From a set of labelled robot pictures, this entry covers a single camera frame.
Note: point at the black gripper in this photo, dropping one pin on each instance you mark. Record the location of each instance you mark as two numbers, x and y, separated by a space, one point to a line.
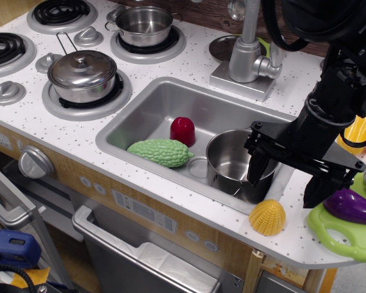
332 168

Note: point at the yellow toy corn piece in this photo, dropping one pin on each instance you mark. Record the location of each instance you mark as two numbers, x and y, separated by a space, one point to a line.
268 218

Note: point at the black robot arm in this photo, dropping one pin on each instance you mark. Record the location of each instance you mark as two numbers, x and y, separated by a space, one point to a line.
340 95

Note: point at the steel pot in sink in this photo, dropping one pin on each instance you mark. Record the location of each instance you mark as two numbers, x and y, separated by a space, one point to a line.
228 164

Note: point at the grey toy sink basin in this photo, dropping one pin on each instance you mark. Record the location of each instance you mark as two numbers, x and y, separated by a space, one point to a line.
150 115

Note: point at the open steel pot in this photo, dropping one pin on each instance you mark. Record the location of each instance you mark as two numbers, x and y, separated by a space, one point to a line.
143 26

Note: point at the steel pot with lid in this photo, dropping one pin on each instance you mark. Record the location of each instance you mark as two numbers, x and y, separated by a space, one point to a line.
83 76

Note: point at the purple toy eggplant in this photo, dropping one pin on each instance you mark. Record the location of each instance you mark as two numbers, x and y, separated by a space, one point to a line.
347 205

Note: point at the yellow toy bell pepper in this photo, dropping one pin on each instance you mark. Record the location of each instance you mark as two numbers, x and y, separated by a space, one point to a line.
355 133

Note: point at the green plastic cutting board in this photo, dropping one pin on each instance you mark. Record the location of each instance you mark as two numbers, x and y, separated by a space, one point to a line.
343 238

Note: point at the silver toy faucet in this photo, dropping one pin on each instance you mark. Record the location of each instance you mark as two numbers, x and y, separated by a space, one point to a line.
248 73

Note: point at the red toy cup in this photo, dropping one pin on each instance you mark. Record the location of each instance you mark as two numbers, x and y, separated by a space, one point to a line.
183 130

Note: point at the green toy bitter gourd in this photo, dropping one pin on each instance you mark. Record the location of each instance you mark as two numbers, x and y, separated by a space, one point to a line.
166 152

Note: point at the round steel lid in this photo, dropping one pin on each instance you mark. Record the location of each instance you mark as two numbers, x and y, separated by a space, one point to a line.
221 48

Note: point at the silver dishwasher door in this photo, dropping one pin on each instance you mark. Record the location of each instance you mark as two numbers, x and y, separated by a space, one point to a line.
129 257

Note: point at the silver stove knob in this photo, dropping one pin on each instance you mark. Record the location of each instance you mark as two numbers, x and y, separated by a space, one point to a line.
11 93
89 37
42 64
115 13

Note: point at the silver oven dial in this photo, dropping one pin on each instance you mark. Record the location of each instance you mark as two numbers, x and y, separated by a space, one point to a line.
34 164

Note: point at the blue clamp tool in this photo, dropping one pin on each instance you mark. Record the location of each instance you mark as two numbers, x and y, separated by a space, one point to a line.
19 249

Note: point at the black coil burner rear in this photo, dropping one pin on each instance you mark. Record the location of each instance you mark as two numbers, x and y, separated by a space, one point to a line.
59 12

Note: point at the black coil burner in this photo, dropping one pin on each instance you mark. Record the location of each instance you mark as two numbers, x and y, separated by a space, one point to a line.
11 47
59 12

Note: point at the black coil burner left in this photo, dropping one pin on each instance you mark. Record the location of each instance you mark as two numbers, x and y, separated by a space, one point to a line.
11 47

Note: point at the silver oven door handle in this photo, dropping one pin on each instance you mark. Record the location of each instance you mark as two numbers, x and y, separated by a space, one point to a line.
16 210

